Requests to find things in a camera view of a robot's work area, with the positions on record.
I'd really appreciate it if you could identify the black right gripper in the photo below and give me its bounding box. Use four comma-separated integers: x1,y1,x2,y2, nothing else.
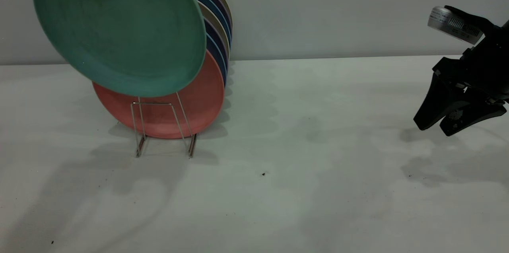
414,21,509,137

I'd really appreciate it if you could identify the green round plate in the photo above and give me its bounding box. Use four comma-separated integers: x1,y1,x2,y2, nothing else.
33,0,207,97

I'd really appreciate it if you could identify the blue plate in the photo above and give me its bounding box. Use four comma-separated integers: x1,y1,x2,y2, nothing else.
206,33,227,87
190,0,232,47

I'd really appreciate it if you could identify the beige plate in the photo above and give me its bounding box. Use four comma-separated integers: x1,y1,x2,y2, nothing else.
197,2,231,56

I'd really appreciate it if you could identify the coral red plate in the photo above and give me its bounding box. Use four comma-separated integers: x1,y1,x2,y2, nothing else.
92,50,225,140

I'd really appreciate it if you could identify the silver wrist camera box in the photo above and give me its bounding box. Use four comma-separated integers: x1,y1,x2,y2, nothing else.
427,6,484,45

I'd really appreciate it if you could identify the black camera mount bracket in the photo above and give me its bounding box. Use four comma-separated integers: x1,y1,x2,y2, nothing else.
443,5,501,37

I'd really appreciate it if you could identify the metal wire plate rack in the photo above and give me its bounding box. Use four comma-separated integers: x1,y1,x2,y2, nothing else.
130,92,198,158

